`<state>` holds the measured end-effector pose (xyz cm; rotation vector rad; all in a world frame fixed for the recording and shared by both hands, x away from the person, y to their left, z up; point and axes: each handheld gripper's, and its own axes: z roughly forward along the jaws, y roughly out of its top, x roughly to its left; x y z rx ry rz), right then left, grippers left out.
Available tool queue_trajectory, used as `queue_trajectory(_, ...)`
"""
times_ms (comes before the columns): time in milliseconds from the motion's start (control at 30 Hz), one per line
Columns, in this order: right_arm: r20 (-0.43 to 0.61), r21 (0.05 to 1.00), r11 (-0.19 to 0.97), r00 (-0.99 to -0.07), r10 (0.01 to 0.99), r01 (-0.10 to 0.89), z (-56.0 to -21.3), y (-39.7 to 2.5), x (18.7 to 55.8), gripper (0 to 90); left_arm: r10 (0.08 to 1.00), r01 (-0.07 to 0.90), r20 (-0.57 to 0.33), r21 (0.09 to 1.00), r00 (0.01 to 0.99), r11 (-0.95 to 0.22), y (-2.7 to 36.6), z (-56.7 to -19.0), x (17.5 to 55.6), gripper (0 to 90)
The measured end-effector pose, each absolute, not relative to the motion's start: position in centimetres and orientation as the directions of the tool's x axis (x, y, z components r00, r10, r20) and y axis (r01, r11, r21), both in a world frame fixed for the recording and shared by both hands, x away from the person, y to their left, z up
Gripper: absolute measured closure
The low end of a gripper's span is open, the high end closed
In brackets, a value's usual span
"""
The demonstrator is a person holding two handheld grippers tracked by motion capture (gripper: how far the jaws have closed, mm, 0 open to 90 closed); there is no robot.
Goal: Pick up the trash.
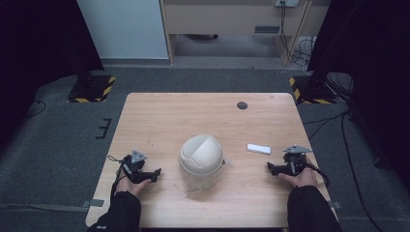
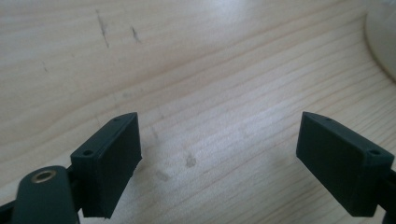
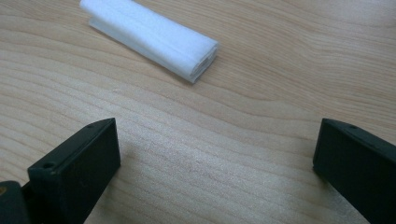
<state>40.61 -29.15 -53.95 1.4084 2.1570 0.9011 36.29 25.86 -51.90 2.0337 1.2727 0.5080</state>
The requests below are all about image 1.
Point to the white panel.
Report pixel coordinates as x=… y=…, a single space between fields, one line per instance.
x=122 y=29

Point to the black stand base hazard stripes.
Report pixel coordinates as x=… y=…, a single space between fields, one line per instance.
x=311 y=92
x=92 y=88

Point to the small white flat box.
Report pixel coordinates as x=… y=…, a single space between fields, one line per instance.
x=259 y=149

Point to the dark round table grommet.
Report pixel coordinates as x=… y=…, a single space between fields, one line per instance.
x=242 y=105

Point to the person's left hand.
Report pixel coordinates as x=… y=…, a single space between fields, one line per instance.
x=129 y=186

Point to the grey tape strip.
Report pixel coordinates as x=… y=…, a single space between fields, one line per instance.
x=93 y=203
x=335 y=204

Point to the person's right hand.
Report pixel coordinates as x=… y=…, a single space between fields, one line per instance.
x=303 y=179

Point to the light wooden desk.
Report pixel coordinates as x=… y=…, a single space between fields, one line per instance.
x=225 y=19

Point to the black curtain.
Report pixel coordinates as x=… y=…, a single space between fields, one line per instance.
x=35 y=54
x=374 y=64

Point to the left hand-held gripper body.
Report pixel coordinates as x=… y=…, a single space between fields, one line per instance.
x=134 y=162

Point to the grey power strip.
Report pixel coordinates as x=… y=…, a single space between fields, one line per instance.
x=286 y=3

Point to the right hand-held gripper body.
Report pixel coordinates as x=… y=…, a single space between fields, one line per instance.
x=295 y=161

